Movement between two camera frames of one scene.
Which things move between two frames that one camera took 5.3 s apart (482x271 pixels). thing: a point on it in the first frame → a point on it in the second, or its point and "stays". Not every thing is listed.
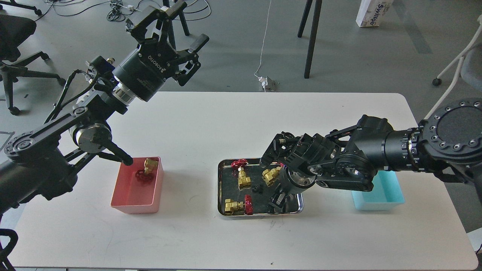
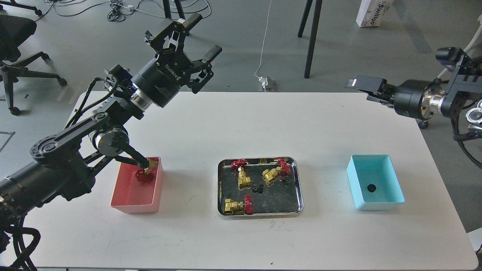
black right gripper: [292, 180] → [418, 98]
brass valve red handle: [146, 175] stays
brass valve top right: [269, 175] stays
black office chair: [14, 29] stays
